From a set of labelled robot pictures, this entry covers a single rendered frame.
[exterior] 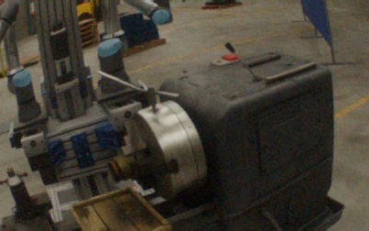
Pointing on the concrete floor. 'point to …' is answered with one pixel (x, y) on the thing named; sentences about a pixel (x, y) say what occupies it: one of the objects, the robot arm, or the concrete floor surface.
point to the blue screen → (316, 10)
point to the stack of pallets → (89, 32)
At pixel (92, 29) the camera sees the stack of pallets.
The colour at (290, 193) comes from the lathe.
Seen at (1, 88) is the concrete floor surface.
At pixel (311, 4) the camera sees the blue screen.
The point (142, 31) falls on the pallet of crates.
